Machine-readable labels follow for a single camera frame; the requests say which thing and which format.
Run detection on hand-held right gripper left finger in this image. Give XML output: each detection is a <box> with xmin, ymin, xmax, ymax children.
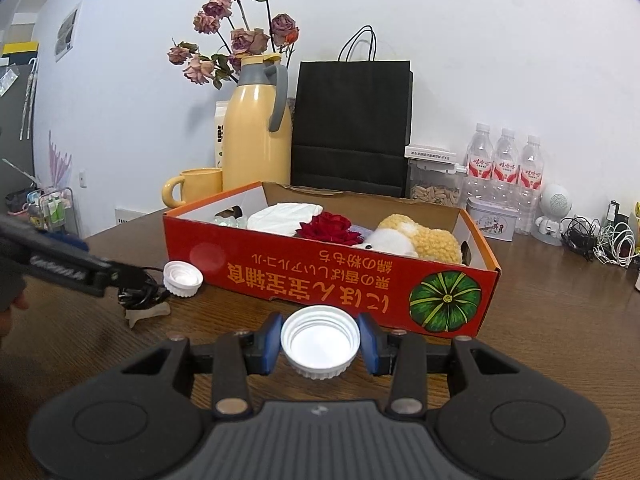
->
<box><xmin>120</xmin><ymin>311</ymin><xmax>286</xmax><ymax>418</ymax></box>

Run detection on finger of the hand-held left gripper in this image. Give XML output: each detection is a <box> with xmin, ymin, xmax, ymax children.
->
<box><xmin>110</xmin><ymin>259</ymin><xmax>151</xmax><ymax>286</ymax></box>
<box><xmin>0</xmin><ymin>215</ymin><xmax>90</xmax><ymax>256</ymax></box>

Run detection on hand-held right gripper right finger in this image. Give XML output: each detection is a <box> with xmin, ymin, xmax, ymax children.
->
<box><xmin>356</xmin><ymin>312</ymin><xmax>521</xmax><ymax>418</ymax></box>

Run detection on black cable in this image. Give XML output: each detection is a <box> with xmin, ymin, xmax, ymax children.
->
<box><xmin>116</xmin><ymin>267</ymin><xmax>168</xmax><ymax>308</ymax></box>

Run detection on white plastic lid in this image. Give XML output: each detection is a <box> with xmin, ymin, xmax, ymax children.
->
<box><xmin>280</xmin><ymin>306</ymin><xmax>362</xmax><ymax>381</ymax></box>
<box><xmin>163</xmin><ymin>261</ymin><xmax>204</xmax><ymax>299</ymax></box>

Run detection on red cardboard box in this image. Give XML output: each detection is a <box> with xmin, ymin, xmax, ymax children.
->
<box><xmin>162</xmin><ymin>181</ymin><xmax>501</xmax><ymax>336</ymax></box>

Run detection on yellow white plush toy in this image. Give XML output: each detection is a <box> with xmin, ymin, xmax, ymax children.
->
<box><xmin>352</xmin><ymin>214</ymin><xmax>463</xmax><ymax>264</ymax></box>

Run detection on red fabric flower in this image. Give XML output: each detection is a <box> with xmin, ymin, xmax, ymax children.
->
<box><xmin>295</xmin><ymin>211</ymin><xmax>353</xmax><ymax>244</ymax></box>

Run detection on person's left hand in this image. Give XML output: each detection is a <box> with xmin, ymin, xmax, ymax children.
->
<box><xmin>0</xmin><ymin>270</ymin><xmax>30</xmax><ymax>338</ymax></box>

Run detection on white labelled box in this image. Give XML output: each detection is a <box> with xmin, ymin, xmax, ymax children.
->
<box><xmin>115</xmin><ymin>206</ymin><xmax>148</xmax><ymax>226</ymax></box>

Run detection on yellow mug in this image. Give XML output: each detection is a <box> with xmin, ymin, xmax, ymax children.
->
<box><xmin>161</xmin><ymin>167</ymin><xmax>223</xmax><ymax>209</ymax></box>

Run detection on clear food container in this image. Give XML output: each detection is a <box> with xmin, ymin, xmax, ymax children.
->
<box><xmin>407</xmin><ymin>157</ymin><xmax>463</xmax><ymax>207</ymax></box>

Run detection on white drink carton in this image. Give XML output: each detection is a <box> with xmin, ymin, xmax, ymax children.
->
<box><xmin>215</xmin><ymin>101</ymin><xmax>231</xmax><ymax>168</ymax></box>

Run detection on grey tin box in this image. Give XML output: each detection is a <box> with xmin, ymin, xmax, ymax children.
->
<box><xmin>466</xmin><ymin>196</ymin><xmax>518</xmax><ymax>243</ymax></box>

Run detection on yellow thermos jug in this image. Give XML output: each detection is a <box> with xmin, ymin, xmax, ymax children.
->
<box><xmin>221</xmin><ymin>53</ymin><xmax>292</xmax><ymax>192</ymax></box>

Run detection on flat white card box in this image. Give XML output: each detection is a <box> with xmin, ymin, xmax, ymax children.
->
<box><xmin>404</xmin><ymin>145</ymin><xmax>458</xmax><ymax>162</ymax></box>

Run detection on clear water bottle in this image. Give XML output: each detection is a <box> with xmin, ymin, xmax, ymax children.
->
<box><xmin>492</xmin><ymin>128</ymin><xmax>521</xmax><ymax>201</ymax></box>
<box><xmin>517</xmin><ymin>135</ymin><xmax>546</xmax><ymax>235</ymax></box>
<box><xmin>466</xmin><ymin>122</ymin><xmax>496</xmax><ymax>196</ymax></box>

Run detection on black paper bag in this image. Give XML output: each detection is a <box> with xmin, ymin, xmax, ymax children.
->
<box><xmin>290</xmin><ymin>25</ymin><xmax>414</xmax><ymax>198</ymax></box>

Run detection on white robot speaker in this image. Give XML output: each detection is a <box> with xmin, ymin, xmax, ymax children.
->
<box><xmin>532</xmin><ymin>183</ymin><xmax>572</xmax><ymax>247</ymax></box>

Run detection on dried rose bouquet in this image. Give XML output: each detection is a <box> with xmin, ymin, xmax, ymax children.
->
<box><xmin>167</xmin><ymin>0</ymin><xmax>301</xmax><ymax>91</ymax></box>

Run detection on wire storage rack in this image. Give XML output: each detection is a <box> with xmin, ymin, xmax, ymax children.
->
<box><xmin>5</xmin><ymin>186</ymin><xmax>83</xmax><ymax>238</ymax></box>

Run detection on wall picture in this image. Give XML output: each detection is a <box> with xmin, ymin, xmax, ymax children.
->
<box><xmin>54</xmin><ymin>2</ymin><xmax>82</xmax><ymax>63</ymax></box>

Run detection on black charger cables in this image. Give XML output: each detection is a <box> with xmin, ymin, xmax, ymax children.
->
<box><xmin>560</xmin><ymin>216</ymin><xmax>601</xmax><ymax>261</ymax></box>

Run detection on white cable bundle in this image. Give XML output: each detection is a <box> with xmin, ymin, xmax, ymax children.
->
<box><xmin>592</xmin><ymin>222</ymin><xmax>638</xmax><ymax>267</ymax></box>

